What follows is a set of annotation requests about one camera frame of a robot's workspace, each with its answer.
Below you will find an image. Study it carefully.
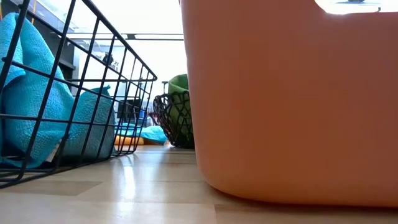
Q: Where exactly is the green microfiber towel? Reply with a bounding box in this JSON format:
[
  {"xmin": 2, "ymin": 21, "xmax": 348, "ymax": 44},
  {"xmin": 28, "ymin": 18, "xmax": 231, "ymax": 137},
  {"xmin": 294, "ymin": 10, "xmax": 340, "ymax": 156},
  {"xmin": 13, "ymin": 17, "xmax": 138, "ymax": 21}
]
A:
[{"xmin": 167, "ymin": 73, "xmax": 193, "ymax": 142}]

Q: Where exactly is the blue microfiber towel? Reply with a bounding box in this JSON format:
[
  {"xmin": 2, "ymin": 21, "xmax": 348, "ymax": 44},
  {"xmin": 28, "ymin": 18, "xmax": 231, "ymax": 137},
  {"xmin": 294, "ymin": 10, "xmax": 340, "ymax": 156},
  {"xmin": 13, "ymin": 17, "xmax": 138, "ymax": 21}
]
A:
[
  {"xmin": 115, "ymin": 123, "xmax": 169, "ymax": 146},
  {"xmin": 0, "ymin": 12, "xmax": 116, "ymax": 169}
]

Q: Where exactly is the dark monitor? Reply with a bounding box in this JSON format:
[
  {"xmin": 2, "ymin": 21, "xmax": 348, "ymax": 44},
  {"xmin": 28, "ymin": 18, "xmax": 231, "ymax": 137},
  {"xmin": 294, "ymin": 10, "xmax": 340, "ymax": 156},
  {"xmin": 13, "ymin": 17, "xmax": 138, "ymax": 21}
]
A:
[{"xmin": 116, "ymin": 98, "xmax": 147, "ymax": 121}]

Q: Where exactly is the orange plastic basket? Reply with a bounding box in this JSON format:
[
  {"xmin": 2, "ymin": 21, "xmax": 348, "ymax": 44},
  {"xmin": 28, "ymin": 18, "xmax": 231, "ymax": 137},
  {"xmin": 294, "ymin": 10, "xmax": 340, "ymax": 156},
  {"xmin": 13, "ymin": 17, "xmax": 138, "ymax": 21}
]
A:
[{"xmin": 179, "ymin": 0, "xmax": 398, "ymax": 208}]

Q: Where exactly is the brown woven wire basket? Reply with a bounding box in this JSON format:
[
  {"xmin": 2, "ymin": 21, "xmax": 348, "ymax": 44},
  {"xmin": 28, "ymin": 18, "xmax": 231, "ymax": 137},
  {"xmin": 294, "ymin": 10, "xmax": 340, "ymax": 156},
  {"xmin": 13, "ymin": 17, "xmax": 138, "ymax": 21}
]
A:
[{"xmin": 152, "ymin": 90, "xmax": 195, "ymax": 149}]

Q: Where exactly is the black wire basket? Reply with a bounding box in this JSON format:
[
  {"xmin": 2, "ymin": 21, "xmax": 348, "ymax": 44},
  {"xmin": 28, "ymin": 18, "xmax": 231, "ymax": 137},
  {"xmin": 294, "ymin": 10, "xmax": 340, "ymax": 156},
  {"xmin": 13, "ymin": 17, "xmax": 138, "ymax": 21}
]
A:
[{"xmin": 0, "ymin": 0, "xmax": 159, "ymax": 190}]

